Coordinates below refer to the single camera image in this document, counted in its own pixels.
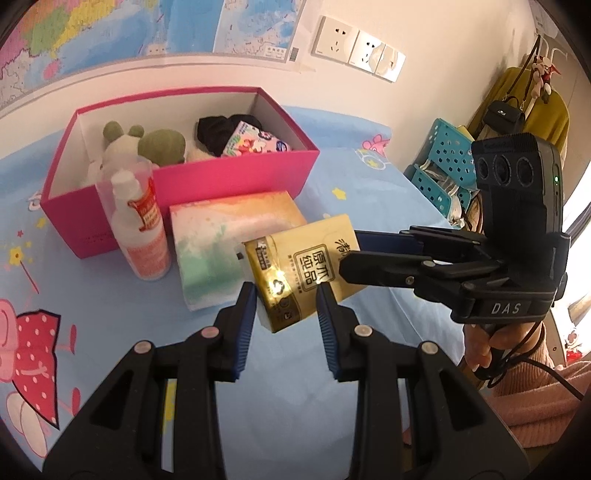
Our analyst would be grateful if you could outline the blue cartoon printed sheet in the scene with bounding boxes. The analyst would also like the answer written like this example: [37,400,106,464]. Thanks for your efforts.
[0,106,467,480]

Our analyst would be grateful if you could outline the green white frog plush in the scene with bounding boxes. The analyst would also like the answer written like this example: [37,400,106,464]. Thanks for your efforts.
[78,121,188,188]

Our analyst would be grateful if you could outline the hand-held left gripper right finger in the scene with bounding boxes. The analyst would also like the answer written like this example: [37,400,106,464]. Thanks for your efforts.
[316,282,529,480]

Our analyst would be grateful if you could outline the small doll charm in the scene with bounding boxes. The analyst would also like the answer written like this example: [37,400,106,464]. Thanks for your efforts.
[531,55,561,97]

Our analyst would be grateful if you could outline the black cloth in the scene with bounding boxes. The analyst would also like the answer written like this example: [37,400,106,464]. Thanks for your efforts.
[196,114,264,158]

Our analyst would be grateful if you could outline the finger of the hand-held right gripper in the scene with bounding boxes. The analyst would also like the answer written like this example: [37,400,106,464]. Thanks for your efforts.
[355,225,491,260]
[339,252,509,296]

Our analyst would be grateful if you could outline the pastel tissue box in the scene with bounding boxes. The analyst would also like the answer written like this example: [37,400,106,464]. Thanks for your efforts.
[168,190,308,311]

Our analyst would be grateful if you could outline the colourful printed tissue packet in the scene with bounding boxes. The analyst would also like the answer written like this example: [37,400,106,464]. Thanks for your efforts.
[221,121,294,158]

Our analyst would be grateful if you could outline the person's right forearm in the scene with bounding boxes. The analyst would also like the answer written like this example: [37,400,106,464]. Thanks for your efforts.
[480,323,591,448]

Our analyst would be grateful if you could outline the black shoulder bag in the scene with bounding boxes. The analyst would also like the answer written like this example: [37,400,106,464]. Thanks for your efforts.
[482,99,527,139]

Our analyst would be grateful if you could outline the person's right hand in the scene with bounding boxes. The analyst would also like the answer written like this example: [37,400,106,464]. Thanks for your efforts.
[464,320,543,381]

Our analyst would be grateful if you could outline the teal perforated basket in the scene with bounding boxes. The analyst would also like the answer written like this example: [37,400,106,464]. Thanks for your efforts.
[405,164,472,217]
[425,117,478,190]

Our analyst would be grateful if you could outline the yellow hanging garment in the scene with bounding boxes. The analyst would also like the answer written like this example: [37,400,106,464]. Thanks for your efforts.
[466,67,571,153]

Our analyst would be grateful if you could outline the white wall socket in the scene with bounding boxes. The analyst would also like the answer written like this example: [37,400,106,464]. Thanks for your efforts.
[311,15,360,61]
[348,30,386,72]
[374,44,407,84]

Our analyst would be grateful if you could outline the pink cardboard box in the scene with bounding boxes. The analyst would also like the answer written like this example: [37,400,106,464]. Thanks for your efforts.
[40,86,321,260]

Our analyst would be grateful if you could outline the colourful wall map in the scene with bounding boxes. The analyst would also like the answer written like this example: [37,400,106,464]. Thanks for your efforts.
[0,0,308,112]

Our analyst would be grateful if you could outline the black cable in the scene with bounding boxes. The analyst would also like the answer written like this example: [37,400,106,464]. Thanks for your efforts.
[475,318,586,401]

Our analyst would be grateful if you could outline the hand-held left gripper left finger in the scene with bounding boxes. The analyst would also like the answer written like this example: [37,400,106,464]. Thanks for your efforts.
[44,281,257,480]

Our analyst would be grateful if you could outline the gold tissue packet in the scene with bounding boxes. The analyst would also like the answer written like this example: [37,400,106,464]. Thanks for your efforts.
[244,213,368,334]

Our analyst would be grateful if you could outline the white orange lotion bottle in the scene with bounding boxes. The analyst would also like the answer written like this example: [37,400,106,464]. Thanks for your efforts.
[95,156,172,281]

